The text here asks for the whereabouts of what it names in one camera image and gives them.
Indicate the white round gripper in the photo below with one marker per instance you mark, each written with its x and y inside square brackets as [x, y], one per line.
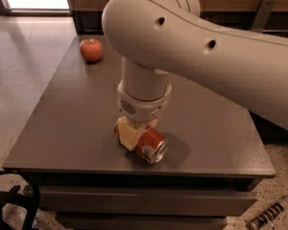
[143, 108]

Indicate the red coke can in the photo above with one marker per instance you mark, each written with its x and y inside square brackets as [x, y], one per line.
[152, 145]

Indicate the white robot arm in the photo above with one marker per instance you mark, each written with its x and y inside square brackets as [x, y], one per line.
[156, 37]

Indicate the grey drawer cabinet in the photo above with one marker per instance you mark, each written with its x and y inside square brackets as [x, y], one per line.
[215, 157]

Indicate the red apple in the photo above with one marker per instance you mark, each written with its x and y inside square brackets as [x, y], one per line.
[91, 49]

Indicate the striped tube on floor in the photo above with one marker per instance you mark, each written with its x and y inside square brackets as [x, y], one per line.
[269, 215]

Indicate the black chair frame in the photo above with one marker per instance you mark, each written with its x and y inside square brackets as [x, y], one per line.
[29, 203]

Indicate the right metal wall bracket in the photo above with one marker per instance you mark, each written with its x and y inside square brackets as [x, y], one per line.
[262, 15]

